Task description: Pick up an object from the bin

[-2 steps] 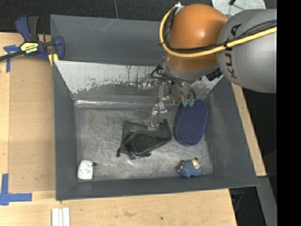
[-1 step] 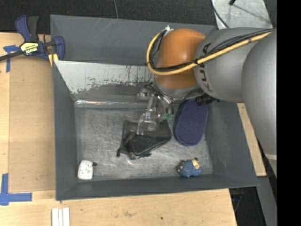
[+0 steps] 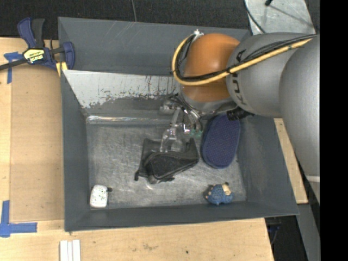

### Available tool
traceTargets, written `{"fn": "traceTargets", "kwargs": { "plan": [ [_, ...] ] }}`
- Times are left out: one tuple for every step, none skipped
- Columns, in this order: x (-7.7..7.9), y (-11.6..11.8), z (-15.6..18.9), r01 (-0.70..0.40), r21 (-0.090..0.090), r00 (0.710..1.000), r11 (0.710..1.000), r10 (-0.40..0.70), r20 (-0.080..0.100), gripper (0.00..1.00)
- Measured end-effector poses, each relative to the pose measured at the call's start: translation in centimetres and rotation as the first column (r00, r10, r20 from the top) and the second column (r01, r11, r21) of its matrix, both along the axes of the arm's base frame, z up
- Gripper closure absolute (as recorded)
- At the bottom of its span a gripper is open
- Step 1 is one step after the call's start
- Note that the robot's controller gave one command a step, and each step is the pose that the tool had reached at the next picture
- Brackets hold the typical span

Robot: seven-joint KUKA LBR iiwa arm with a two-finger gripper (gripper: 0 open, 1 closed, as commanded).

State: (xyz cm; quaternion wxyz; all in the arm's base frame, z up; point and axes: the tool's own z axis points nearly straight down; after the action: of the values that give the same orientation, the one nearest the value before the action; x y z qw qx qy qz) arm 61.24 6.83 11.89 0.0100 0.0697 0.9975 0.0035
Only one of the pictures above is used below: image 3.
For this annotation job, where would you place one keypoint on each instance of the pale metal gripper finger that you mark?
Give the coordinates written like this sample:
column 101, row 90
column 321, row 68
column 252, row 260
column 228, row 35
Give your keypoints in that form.
column 170, row 137
column 183, row 143

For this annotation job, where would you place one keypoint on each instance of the black fabric pouch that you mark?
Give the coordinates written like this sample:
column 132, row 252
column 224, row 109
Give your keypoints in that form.
column 168, row 164

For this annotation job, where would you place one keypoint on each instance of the blue oval sponge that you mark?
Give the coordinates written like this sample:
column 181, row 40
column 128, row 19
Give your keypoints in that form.
column 220, row 143

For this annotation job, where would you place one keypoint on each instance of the grey metal bin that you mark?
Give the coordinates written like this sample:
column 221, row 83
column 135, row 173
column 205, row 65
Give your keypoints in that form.
column 114, row 145

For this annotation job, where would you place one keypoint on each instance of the blue toy animal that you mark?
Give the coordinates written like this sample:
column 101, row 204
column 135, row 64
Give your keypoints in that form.
column 217, row 194

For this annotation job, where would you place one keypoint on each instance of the white speckled small box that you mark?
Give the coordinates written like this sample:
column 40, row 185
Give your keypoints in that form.
column 98, row 197

